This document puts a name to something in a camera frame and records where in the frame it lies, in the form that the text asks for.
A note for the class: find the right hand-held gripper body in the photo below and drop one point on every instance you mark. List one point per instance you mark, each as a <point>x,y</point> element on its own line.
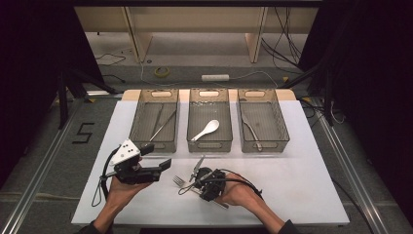
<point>211,185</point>

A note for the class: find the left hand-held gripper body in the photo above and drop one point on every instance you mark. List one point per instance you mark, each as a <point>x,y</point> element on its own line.
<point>125,154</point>

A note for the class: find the smoky clear plastic bin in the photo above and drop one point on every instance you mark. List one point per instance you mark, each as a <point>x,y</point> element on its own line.
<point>142,143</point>
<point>269,126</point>
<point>207,110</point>

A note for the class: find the metal fork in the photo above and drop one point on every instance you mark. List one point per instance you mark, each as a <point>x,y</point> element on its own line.
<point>178,181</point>

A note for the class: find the metal chopstick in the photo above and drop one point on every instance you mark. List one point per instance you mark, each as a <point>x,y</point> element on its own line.
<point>164,126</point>
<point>158,118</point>

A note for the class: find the white plastic spoon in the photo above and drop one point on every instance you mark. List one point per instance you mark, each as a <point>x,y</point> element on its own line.
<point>212,125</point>

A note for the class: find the slim silver metal utensil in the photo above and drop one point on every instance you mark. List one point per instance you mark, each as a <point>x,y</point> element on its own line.
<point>252,131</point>

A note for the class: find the person's right hand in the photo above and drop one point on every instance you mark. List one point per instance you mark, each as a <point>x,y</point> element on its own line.
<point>238,193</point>

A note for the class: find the person's left hand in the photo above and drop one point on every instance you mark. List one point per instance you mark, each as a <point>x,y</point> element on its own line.
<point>121,193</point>

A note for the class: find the yellow tape roll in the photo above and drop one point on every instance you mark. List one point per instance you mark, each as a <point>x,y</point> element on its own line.
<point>161,72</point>

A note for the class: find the white table cover sheet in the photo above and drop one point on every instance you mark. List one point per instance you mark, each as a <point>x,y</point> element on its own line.
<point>292,182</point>

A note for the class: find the black metal stand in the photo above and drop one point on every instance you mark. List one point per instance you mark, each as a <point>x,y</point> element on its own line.
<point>328,97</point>
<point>63,97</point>

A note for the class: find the white power strip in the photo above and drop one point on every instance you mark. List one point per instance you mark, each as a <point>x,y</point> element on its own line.
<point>215,78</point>

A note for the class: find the dark curtain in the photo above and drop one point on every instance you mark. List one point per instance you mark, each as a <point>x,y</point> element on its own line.
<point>26,65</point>
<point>373,81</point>

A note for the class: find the wooden shelf unit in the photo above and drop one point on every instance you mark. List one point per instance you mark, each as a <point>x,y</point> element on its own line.
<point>195,19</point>

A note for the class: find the aluminium floor rail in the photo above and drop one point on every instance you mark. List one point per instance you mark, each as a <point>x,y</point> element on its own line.
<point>350,162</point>
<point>39,169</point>

